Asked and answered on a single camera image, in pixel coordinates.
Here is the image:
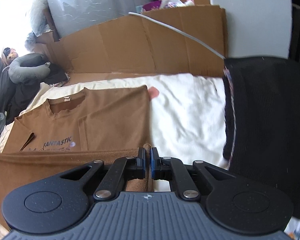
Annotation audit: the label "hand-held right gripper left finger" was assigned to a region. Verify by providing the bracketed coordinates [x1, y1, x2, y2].
[60, 147, 147, 202]

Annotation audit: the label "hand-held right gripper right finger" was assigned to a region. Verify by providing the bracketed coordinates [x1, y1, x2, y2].
[150, 147, 237, 200]

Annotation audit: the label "brown printed t-shirt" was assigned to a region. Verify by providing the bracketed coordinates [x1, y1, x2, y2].
[0, 85, 155, 230]

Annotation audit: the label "folded black knit clothes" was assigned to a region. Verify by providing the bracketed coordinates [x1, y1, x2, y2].
[222, 56, 300, 223]

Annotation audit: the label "cream printed bed sheet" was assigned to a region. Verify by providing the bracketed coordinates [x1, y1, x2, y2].
[0, 73, 300, 240]

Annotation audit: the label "flat brown cardboard sheet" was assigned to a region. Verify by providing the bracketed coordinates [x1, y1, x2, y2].
[32, 5, 228, 81]

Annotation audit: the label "crumpled black garment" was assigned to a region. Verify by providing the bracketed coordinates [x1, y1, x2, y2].
[5, 64, 70, 118]

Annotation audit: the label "grey neck pillow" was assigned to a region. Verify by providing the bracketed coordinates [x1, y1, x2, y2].
[8, 54, 52, 83]

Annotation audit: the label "clear plastic bag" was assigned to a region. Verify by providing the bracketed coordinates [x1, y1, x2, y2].
[25, 31, 41, 52]

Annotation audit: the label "grey plastic-wrapped mattress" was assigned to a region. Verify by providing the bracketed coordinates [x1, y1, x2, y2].
[41, 0, 161, 40]

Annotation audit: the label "small teddy bear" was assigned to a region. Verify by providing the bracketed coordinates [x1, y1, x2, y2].
[2, 47, 20, 66]

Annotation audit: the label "white cabinet panel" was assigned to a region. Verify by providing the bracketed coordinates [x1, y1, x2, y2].
[206, 0, 293, 61]

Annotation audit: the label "white pillow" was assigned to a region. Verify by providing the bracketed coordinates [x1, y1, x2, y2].
[25, 0, 50, 37]

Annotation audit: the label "white cable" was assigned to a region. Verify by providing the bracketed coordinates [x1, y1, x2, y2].
[128, 12, 226, 60]

